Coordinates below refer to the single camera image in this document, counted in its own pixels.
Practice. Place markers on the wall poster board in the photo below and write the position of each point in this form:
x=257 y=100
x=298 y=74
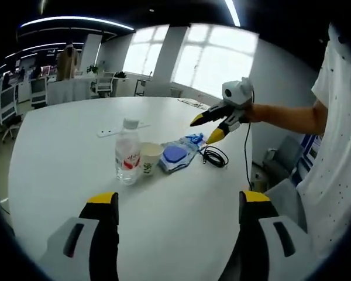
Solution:
x=310 y=152

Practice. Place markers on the blue plastic tissue packet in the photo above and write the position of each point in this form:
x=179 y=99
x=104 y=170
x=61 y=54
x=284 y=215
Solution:
x=194 y=139

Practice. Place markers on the person's right hand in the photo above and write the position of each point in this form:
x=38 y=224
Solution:
x=254 y=113

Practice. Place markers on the curved ceiling light strip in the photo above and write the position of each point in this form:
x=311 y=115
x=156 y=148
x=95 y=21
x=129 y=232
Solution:
x=76 y=18

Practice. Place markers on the blue wet wipes packet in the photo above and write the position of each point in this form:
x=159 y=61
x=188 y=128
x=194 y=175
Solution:
x=174 y=153

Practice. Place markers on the potted green plant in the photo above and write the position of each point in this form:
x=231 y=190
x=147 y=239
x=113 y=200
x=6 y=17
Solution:
x=120 y=75
x=92 y=69

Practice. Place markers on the person in white shirt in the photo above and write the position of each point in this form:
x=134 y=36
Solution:
x=333 y=146

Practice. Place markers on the large bright window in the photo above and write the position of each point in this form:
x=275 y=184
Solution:
x=216 y=61
x=146 y=52

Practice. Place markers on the clear plastic water bottle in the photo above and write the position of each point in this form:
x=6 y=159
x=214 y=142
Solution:
x=128 y=158

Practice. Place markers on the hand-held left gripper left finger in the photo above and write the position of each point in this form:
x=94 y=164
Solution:
x=103 y=234

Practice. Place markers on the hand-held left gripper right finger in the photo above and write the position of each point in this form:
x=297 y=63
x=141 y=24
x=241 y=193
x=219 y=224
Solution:
x=253 y=234

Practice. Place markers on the white desk partition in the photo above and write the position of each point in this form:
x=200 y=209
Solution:
x=70 y=90

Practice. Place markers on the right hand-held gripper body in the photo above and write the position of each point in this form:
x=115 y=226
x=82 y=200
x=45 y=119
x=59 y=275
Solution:
x=238 y=93

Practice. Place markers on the white table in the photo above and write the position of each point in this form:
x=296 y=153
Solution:
x=175 y=210

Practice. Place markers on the floral paper cup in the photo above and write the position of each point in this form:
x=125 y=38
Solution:
x=149 y=161

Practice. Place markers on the grey office chair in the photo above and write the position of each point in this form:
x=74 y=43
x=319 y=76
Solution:
x=283 y=158

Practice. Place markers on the white table power strip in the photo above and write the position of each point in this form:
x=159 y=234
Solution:
x=105 y=133

